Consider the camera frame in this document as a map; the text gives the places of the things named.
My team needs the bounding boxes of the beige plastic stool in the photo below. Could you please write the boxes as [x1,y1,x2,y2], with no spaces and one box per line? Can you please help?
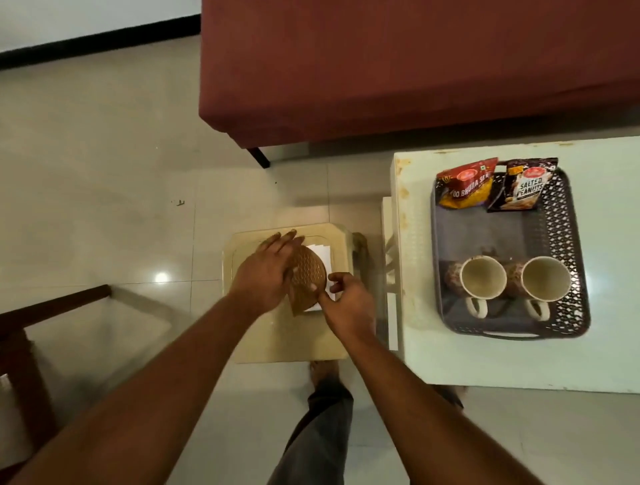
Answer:
[221,223,371,364]

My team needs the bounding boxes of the grey perforated plastic tray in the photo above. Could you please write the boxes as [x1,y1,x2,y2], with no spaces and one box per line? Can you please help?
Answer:
[431,165,592,340]

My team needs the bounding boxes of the patterned mug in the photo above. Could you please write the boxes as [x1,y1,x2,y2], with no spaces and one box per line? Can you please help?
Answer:
[445,254,509,320]
[505,255,573,322]

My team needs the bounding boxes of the person's left forearm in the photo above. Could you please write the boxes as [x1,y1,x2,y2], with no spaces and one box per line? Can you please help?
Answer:
[9,294,266,485]

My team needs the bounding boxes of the person's bare foot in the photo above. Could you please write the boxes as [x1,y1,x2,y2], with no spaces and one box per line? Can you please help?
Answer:
[309,360,341,396]

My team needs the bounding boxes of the grey trousers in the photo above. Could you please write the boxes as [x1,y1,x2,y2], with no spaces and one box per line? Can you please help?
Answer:
[267,377,466,485]

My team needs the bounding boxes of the dark wooden chair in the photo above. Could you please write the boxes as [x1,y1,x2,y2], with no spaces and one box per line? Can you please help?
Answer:
[0,284,112,485]

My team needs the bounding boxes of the white paper napkins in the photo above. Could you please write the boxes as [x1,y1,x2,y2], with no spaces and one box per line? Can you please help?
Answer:
[303,243,337,313]

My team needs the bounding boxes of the person's left hand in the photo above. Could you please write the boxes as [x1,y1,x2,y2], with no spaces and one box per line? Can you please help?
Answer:
[227,229,306,318]

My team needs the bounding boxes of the person's right hand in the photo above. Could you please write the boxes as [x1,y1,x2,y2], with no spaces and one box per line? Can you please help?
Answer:
[317,272,376,346]

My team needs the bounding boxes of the black salted peanuts packet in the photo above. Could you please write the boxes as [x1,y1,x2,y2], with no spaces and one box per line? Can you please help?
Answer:
[487,157,559,213]

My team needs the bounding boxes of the red fabric sofa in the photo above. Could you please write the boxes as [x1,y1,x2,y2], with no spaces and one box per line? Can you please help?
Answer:
[198,0,640,169]

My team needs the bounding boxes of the red and yellow snack packet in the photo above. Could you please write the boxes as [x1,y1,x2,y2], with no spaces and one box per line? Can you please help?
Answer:
[435,157,499,210]

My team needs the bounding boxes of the person's right forearm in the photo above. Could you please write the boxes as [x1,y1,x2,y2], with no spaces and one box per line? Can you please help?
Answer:
[345,329,543,485]

